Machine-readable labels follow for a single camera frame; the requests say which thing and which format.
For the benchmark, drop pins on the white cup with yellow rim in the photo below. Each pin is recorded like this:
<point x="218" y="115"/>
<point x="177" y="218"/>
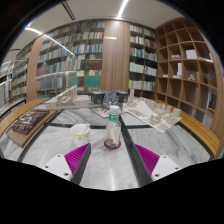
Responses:
<point x="80" y="136"/>

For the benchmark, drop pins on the tall bookshelf full of books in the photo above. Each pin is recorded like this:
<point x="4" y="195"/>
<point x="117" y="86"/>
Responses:
<point x="83" y="56"/>

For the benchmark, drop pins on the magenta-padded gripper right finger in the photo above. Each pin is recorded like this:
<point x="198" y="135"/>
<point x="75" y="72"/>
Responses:
<point x="148" y="159"/>

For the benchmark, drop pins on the large white terraced architectural model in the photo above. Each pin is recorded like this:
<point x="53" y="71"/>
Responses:
<point x="153" y="113"/>

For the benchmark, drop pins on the white architectural model with ramp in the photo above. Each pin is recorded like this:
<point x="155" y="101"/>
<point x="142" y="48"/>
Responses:
<point x="66" y="100"/>

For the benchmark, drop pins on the straight ceiling light strip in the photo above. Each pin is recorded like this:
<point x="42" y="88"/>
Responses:
<point x="122" y="8"/>

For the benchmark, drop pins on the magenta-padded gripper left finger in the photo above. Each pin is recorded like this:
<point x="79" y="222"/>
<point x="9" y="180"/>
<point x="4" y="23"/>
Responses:
<point x="77" y="157"/>

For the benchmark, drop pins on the clear bottle with green label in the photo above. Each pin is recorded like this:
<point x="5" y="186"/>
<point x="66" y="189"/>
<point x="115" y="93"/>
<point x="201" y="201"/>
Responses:
<point x="113" y="130"/>

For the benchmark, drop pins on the flat white site model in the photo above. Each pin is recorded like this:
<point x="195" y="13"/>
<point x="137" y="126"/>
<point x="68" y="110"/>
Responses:
<point x="100" y="110"/>

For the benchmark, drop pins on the wooden cubby shelf unit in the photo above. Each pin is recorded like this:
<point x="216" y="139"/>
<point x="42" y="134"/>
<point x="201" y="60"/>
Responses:
<point x="190" y="73"/>

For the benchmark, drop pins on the dark grey building model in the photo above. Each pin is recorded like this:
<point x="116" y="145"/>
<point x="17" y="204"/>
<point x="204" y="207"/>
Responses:
<point x="110" y="96"/>

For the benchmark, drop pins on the light blue spoon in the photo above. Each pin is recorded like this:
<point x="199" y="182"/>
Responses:
<point x="86" y="127"/>

